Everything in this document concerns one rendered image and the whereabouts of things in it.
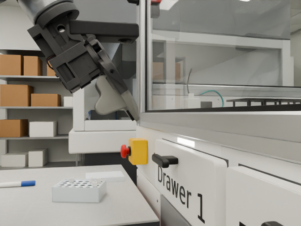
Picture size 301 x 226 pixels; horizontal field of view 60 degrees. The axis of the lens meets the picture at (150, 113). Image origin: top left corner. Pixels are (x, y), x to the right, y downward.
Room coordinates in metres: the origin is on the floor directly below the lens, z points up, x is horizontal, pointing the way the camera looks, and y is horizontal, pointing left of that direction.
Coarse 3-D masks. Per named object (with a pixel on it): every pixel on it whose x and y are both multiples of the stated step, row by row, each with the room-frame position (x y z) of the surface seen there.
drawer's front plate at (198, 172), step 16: (160, 144) 0.56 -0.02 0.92; (176, 144) 0.50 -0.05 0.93; (192, 160) 0.39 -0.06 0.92; (208, 160) 0.34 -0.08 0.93; (160, 176) 0.56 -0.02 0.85; (176, 176) 0.46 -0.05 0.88; (192, 176) 0.39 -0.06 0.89; (208, 176) 0.34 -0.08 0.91; (224, 176) 0.33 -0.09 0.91; (192, 192) 0.39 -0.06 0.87; (208, 192) 0.34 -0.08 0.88; (224, 192) 0.33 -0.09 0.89; (176, 208) 0.46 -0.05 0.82; (192, 208) 0.39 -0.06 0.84; (208, 208) 0.34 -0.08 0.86; (224, 208) 0.33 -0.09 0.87; (192, 224) 0.39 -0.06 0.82; (208, 224) 0.34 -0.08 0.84; (224, 224) 0.33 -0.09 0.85
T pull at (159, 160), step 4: (152, 156) 0.49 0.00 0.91; (156, 156) 0.46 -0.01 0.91; (160, 156) 0.46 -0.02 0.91; (164, 156) 0.46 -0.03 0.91; (168, 156) 0.46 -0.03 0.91; (172, 156) 0.46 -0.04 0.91; (152, 160) 0.49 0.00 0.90; (156, 160) 0.46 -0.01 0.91; (160, 160) 0.43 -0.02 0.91; (164, 160) 0.43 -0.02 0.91; (168, 160) 0.45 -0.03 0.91; (172, 160) 0.45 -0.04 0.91; (176, 160) 0.45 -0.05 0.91; (160, 164) 0.43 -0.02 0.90; (164, 164) 0.42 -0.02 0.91; (168, 164) 0.42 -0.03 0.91; (172, 164) 0.45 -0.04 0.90; (176, 164) 0.45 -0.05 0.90
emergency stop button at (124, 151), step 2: (124, 144) 0.77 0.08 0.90; (122, 146) 0.77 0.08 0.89; (124, 146) 0.76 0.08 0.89; (120, 148) 0.78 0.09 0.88; (122, 148) 0.76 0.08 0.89; (124, 148) 0.76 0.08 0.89; (126, 148) 0.76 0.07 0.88; (128, 148) 0.77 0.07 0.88; (120, 150) 0.78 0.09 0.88; (122, 150) 0.76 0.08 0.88; (124, 150) 0.76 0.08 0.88; (126, 150) 0.76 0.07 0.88; (128, 150) 0.77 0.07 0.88; (120, 152) 0.78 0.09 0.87; (122, 152) 0.76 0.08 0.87; (124, 152) 0.76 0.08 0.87; (126, 152) 0.76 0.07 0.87; (128, 152) 0.77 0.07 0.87; (122, 154) 0.76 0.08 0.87; (124, 154) 0.76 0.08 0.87; (126, 154) 0.76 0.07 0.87; (128, 154) 0.77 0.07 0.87; (122, 156) 0.76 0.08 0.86; (124, 156) 0.76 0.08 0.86
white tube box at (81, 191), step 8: (56, 184) 0.70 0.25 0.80; (64, 184) 0.71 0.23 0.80; (72, 184) 0.71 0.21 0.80; (80, 184) 0.71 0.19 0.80; (88, 184) 0.71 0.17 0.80; (104, 184) 0.73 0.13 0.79; (56, 192) 0.67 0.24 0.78; (64, 192) 0.67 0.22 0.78; (72, 192) 0.67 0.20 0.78; (80, 192) 0.67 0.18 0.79; (88, 192) 0.67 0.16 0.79; (96, 192) 0.67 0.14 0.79; (104, 192) 0.73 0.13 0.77; (56, 200) 0.67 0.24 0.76; (64, 200) 0.67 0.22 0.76; (72, 200) 0.67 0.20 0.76; (80, 200) 0.67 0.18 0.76; (88, 200) 0.67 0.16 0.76; (96, 200) 0.67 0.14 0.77
